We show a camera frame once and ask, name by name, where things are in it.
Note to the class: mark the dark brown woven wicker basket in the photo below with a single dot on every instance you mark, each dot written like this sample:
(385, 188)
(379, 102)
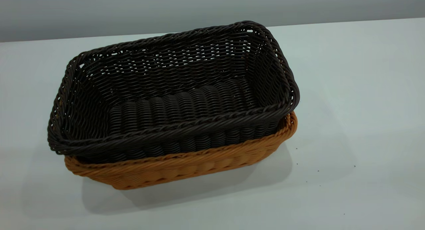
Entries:
(166, 147)

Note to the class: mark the orange woven wicker basket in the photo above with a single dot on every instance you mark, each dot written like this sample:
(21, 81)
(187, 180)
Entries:
(166, 172)

